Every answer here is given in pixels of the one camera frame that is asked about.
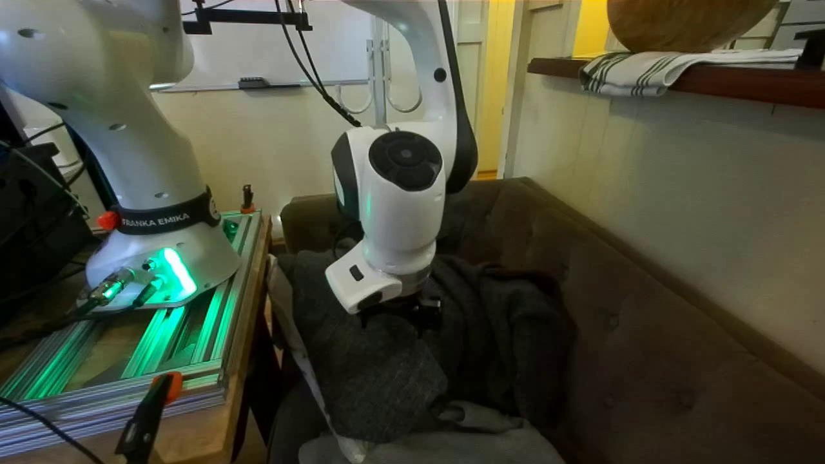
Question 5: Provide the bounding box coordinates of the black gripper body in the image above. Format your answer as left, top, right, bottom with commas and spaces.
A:
360, 293, 444, 333

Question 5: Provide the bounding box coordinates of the dark grey blanket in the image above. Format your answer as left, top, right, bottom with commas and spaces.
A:
280, 249, 574, 444

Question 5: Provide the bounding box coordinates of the white pillow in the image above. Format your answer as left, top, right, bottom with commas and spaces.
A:
265, 258, 372, 464

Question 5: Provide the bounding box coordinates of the aluminium rail robot base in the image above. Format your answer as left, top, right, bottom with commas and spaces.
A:
0, 213, 270, 464

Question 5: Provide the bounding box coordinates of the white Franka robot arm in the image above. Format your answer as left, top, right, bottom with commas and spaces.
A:
0, 0, 478, 315

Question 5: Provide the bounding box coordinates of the light grey blanket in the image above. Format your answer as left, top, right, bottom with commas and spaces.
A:
298, 403, 567, 464

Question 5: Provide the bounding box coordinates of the green striped kitchen towel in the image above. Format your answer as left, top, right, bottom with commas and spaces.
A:
579, 50, 801, 97

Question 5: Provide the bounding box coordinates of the wooden bowl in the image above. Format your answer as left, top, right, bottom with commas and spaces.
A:
608, 0, 779, 52

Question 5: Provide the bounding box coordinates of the wooden shelf ledge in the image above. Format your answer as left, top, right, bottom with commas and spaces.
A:
525, 56, 825, 110

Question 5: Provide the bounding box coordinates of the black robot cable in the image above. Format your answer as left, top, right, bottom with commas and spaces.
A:
270, 0, 367, 128

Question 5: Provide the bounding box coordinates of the orange handled clamp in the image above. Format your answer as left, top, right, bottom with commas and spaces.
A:
115, 372, 182, 464

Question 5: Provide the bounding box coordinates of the whiteboard on wall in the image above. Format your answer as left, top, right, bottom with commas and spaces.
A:
155, 0, 391, 92

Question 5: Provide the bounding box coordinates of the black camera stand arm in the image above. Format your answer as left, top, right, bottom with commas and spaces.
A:
182, 0, 311, 33

